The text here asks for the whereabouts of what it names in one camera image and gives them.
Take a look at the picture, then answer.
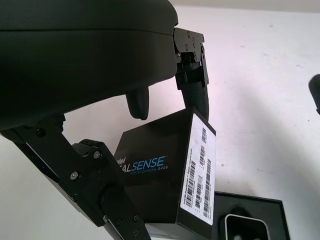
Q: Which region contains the black RealSense box lid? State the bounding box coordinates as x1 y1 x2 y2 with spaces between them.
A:
113 107 217 225

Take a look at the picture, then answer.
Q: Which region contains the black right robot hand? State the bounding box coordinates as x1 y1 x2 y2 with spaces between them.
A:
308 73 320 114

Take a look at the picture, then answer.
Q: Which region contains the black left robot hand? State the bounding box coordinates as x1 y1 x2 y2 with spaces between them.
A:
0 0 211 240

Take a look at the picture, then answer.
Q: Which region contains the black box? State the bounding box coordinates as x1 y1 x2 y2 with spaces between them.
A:
144 191 292 240

